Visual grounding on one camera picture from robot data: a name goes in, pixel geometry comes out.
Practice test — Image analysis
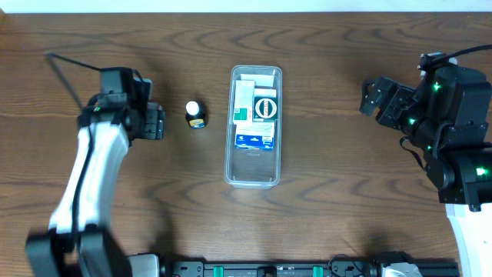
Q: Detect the dark Woods syrup bottle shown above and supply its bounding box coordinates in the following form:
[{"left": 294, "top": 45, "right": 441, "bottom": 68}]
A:
[{"left": 185, "top": 101, "right": 208, "bottom": 129}]

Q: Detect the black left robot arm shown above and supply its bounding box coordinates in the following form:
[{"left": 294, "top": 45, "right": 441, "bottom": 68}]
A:
[{"left": 25, "top": 102, "right": 165, "bottom": 276}]

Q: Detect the clear plastic container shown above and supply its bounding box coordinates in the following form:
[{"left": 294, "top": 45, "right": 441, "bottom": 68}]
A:
[{"left": 224, "top": 65, "right": 283, "bottom": 189}]

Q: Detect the white green medicine box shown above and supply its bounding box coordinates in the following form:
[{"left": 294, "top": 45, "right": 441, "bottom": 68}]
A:
[{"left": 233, "top": 80, "right": 254, "bottom": 126}]

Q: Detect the blue Kool Fever box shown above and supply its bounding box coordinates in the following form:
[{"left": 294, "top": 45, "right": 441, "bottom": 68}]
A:
[{"left": 234, "top": 122, "right": 275, "bottom": 151}]

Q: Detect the green Zam-Buk box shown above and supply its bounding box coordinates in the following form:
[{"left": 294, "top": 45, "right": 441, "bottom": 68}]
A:
[{"left": 253, "top": 96, "right": 279, "bottom": 122}]

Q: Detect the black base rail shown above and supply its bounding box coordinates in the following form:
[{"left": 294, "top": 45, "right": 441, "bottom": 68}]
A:
[{"left": 128, "top": 252, "right": 460, "bottom": 277}]

